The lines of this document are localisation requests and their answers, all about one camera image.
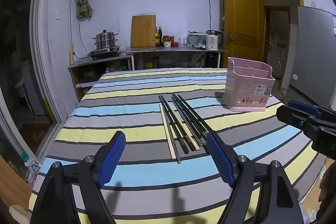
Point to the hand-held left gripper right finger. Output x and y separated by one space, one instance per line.
220 158

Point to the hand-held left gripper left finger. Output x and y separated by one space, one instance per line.
111 161

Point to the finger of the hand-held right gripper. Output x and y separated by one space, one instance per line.
291 116
304 107

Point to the pink plastic utensil holder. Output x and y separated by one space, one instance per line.
249 98

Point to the grey metal chopstick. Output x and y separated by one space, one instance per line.
171 134

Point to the grey refrigerator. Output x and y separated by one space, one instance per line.
312 56

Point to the green cap plastic bottle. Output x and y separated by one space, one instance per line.
31 167

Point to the low steel shelf unit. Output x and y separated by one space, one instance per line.
86 62

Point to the grey cloth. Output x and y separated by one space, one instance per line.
197 58

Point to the black induction cooker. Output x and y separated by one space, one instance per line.
103 53

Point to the white electric kettle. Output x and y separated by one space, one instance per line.
212 41

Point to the yellow wooden door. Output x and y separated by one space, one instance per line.
241 16

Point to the steel counter table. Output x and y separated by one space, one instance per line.
170 49

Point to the steel steamer pot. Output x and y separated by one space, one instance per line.
105 40

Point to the clear glass cup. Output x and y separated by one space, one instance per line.
182 42

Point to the red can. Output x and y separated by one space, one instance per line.
175 44

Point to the red lid jar white label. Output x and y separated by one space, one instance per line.
166 42

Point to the yellow oil bottle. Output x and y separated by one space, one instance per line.
156 39

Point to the dark glass bottle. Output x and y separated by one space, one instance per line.
160 39

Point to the wooden cutting board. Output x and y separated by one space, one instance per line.
143 32

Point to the white sliding door frame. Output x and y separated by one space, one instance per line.
42 56

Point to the white light switch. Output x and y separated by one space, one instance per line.
57 14

